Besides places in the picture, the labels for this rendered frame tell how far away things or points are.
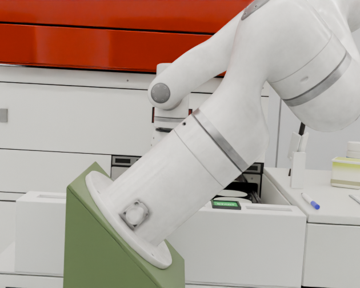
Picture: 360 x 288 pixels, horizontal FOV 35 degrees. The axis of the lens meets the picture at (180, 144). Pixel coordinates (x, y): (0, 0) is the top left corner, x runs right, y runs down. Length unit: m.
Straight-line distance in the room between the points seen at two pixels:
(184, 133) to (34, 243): 0.43
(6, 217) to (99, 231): 1.03
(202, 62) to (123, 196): 0.55
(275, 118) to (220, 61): 1.89
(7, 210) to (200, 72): 0.79
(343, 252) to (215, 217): 0.25
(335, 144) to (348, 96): 2.44
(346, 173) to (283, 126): 1.80
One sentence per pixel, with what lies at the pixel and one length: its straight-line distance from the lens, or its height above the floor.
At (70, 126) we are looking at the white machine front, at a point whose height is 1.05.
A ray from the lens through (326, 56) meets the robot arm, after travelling 0.85.
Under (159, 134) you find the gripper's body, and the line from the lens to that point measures 1.43.
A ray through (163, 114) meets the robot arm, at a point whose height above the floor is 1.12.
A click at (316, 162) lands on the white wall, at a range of 3.29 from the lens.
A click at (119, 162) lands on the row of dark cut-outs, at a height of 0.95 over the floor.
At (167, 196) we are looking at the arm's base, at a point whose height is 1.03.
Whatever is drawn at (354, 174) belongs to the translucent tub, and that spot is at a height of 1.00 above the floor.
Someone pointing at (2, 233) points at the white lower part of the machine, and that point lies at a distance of 1.84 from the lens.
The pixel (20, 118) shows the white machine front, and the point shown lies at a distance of 1.77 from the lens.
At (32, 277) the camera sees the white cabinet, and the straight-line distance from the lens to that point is 1.17.
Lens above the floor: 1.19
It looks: 6 degrees down
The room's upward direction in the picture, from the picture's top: 3 degrees clockwise
